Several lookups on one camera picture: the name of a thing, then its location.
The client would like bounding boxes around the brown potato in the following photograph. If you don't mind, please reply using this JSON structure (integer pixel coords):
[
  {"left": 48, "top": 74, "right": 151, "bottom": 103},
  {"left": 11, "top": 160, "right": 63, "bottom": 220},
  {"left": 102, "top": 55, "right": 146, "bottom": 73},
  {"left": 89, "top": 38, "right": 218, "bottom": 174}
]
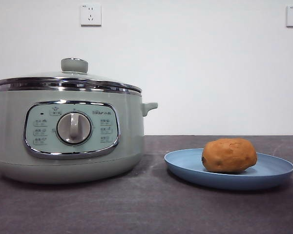
[{"left": 201, "top": 138, "right": 258, "bottom": 175}]

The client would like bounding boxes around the pale green electric steamer pot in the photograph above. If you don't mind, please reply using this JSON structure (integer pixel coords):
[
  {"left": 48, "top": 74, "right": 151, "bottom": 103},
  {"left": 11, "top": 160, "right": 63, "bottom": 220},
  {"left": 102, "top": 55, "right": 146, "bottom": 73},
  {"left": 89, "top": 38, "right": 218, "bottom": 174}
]
[{"left": 0, "top": 87, "right": 159, "bottom": 185}]

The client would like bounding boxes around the blue round plate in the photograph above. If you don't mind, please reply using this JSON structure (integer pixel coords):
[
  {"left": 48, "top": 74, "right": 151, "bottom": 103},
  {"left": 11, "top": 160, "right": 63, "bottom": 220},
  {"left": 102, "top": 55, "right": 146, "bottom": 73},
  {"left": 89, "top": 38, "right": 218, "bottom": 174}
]
[{"left": 164, "top": 148, "right": 293, "bottom": 191}]

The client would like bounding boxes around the glass lid with green knob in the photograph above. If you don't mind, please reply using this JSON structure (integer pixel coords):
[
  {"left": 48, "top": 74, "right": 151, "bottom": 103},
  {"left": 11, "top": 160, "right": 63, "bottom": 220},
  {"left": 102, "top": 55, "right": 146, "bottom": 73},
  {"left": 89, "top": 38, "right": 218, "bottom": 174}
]
[{"left": 0, "top": 58, "right": 143, "bottom": 95}]

